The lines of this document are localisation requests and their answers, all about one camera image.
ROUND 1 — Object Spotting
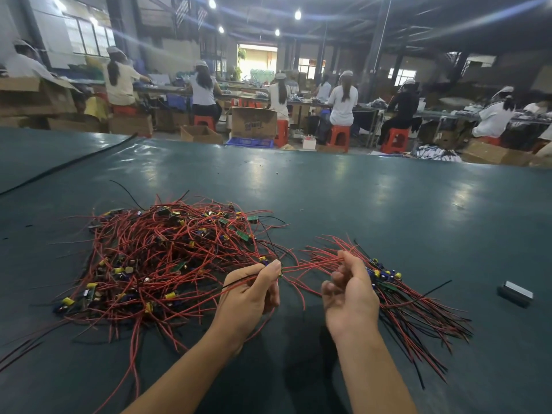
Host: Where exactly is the person's right hand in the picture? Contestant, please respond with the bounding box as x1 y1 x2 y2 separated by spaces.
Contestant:
321 250 381 346

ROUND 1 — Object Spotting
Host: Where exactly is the person's left hand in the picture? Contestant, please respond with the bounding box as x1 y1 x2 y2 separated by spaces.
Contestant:
209 258 282 348

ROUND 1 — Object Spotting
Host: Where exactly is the red wire with yellow connector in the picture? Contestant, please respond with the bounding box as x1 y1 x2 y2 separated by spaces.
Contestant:
228 254 346 285

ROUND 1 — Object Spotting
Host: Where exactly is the sorted bundle of wired boards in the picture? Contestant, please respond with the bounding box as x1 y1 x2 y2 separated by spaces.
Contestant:
302 235 474 389

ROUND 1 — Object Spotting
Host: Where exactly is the pile of red-wired boards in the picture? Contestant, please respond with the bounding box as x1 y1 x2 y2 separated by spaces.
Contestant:
0 198 298 411

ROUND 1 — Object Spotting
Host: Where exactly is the person's left forearm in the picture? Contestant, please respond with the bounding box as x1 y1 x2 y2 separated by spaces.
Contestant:
123 327 247 414

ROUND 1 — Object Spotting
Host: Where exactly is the person's right forearm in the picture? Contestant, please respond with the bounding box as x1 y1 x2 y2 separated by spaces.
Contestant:
332 332 419 414

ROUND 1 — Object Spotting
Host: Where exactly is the dark green table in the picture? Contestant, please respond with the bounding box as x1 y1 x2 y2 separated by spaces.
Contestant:
0 127 552 414

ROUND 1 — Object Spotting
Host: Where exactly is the blue plastic crate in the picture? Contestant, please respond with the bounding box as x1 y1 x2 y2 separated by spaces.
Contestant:
226 137 276 149

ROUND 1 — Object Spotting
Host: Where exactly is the small black grey block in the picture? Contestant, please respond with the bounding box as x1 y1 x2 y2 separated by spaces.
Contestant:
497 280 534 308

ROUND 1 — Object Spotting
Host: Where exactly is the heap of black white items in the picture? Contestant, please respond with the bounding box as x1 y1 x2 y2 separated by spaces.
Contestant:
414 144 464 162

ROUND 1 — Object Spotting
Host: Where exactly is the yellow sack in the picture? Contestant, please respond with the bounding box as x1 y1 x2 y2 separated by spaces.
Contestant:
85 96 112 121

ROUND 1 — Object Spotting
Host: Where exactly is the large open cardboard box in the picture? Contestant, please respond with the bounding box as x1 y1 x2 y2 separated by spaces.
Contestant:
0 76 81 117

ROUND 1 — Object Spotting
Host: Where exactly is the grid window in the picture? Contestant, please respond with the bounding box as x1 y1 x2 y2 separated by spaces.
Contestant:
63 11 117 55

